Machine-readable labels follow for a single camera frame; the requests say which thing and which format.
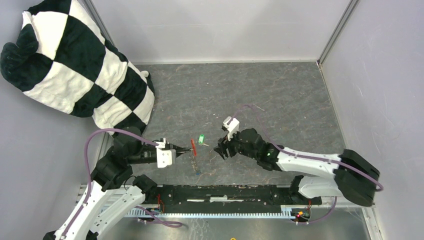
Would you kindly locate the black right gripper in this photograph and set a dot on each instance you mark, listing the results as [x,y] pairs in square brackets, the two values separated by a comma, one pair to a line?
[222,147]

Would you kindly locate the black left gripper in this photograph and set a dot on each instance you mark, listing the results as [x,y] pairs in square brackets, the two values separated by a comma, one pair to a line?
[178,153]

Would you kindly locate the metal key holder red handle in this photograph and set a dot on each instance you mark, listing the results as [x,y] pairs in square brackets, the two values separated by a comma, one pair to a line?
[193,158]

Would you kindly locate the keys with green tag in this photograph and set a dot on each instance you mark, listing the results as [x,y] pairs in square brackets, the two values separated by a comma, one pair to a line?
[201,140]

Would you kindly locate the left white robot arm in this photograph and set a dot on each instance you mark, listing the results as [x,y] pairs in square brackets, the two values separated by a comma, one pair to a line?
[88,220]

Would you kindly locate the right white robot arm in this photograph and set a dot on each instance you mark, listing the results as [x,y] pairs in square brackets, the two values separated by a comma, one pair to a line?
[347,175]

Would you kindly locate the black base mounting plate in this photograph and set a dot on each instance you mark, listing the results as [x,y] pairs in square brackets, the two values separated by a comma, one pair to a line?
[168,195]

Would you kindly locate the checkered black white plush cloth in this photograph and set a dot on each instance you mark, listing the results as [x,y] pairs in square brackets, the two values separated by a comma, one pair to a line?
[62,60]

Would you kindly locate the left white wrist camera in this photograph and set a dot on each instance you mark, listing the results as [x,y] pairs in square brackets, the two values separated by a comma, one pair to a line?
[163,159]

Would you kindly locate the slotted grey cable duct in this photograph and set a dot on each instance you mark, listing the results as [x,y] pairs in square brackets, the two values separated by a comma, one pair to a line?
[223,211]

